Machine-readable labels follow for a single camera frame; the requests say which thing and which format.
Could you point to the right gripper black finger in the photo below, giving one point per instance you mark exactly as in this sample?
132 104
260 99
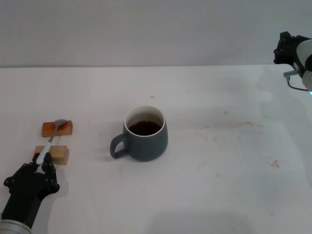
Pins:
278 54
284 36

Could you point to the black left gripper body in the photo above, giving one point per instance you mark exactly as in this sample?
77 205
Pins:
25 195

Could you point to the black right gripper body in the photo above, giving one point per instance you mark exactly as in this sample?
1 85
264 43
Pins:
290 52

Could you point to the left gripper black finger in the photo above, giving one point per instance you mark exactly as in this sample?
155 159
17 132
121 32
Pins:
20 170
51 175

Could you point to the dark grey ceramic coffee mug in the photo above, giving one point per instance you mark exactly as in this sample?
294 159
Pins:
146 146

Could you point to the light tan wooden block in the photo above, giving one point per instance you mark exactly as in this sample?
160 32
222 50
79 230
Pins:
58 154

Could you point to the reddish-brown wooden block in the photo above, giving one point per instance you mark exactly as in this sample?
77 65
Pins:
47 129

